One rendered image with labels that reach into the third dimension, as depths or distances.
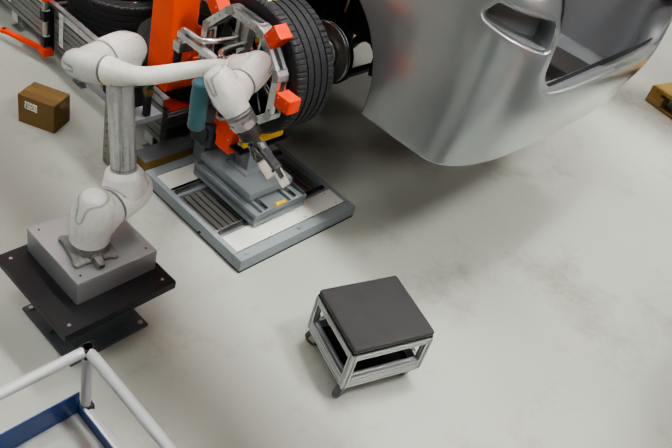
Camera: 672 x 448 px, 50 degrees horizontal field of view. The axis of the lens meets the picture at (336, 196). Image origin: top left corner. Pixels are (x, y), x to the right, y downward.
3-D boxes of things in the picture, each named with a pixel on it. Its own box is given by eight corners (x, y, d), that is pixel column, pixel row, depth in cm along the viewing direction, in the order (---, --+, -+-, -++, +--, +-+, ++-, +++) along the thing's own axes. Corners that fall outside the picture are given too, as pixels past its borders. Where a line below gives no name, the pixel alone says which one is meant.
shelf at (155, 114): (162, 118, 364) (162, 113, 362) (132, 126, 353) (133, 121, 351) (114, 76, 383) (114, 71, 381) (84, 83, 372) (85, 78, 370)
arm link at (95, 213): (58, 238, 277) (60, 194, 264) (91, 215, 291) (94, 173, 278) (92, 258, 274) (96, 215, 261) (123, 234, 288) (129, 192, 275)
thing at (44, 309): (64, 386, 282) (65, 336, 264) (-1, 307, 304) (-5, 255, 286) (169, 328, 316) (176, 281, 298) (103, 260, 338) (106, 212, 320)
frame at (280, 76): (274, 145, 341) (297, 42, 308) (263, 149, 336) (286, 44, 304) (203, 88, 365) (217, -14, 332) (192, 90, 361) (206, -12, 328)
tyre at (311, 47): (238, 94, 388) (326, 143, 353) (203, 104, 373) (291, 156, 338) (245, -30, 354) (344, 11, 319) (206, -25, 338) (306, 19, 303)
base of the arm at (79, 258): (78, 276, 273) (79, 266, 269) (56, 238, 284) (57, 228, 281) (124, 264, 284) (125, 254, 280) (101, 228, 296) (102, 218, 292)
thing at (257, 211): (303, 205, 391) (307, 191, 385) (253, 228, 367) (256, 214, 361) (244, 155, 413) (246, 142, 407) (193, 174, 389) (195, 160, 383)
